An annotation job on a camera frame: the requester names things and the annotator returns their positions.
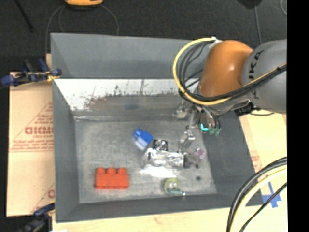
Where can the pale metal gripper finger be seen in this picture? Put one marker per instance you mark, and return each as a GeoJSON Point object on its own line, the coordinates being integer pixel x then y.
{"type": "Point", "coordinates": [185, 142]}

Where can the clear purple plastic piece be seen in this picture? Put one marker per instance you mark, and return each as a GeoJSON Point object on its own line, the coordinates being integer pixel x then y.
{"type": "Point", "coordinates": [197, 156]}

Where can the clear plastic bottle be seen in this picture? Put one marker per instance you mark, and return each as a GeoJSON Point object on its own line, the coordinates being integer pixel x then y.
{"type": "Point", "coordinates": [164, 159]}

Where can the white flat packet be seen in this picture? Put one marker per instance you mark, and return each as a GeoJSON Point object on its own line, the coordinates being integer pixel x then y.
{"type": "Point", "coordinates": [157, 171]}

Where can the blue and white bottle cap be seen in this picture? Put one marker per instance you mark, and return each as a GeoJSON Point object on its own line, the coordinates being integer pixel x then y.
{"type": "Point", "coordinates": [143, 139]}

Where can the green and white round disc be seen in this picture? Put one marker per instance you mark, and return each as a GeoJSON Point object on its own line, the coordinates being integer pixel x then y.
{"type": "Point", "coordinates": [172, 186]}

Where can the grey metal bin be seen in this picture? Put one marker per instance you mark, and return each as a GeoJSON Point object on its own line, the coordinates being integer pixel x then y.
{"type": "Point", "coordinates": [108, 141]}

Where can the orange-red toy brick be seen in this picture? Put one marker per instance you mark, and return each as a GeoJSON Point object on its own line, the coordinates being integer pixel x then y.
{"type": "Point", "coordinates": [111, 179]}

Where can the brown cardboard board, red print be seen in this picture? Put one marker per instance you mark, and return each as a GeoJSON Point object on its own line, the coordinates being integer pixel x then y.
{"type": "Point", "coordinates": [29, 141]}

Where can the black cylinder on white bracket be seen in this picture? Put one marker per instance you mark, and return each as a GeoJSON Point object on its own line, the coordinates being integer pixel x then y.
{"type": "Point", "coordinates": [243, 110]}

